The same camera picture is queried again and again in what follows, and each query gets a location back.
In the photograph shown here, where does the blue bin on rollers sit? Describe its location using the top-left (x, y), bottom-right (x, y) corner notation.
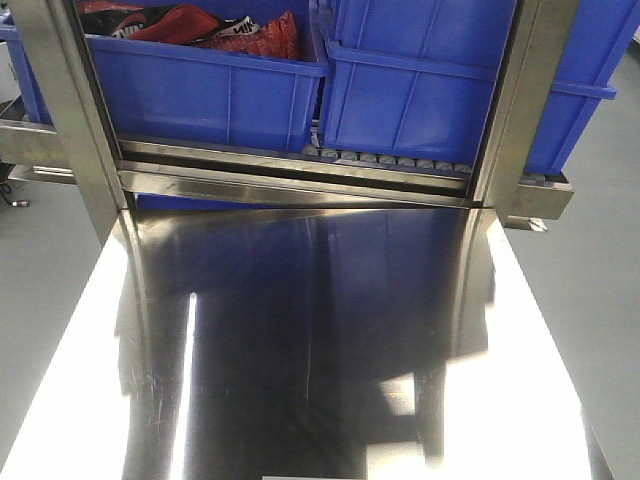
top-left (318, 1), bottom-right (516, 165)

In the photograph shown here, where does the blue bin with red bags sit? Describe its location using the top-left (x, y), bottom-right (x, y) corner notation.
top-left (77, 0), bottom-right (330, 153)

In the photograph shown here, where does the blue bin far right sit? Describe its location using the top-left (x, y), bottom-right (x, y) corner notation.
top-left (525, 0), bottom-right (639, 175)

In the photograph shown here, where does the blue bin far left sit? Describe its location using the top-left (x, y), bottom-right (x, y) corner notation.
top-left (1, 13), bottom-right (53, 125)

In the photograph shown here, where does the grey roller conveyor track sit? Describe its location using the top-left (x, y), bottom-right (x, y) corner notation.
top-left (301, 119), bottom-right (569, 187)

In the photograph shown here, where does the red crinkled plastic bag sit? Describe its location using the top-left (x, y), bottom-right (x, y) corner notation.
top-left (199, 11), bottom-right (301, 60)

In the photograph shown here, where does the red black snack bag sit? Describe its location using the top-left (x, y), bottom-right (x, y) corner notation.
top-left (76, 1), bottom-right (260, 45)

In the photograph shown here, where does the stainless steel shelf frame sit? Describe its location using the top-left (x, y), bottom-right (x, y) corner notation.
top-left (1, 1), bottom-right (578, 240)

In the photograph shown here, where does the cable with red connector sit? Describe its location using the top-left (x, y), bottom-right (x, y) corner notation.
top-left (0, 175), bottom-right (32, 209)

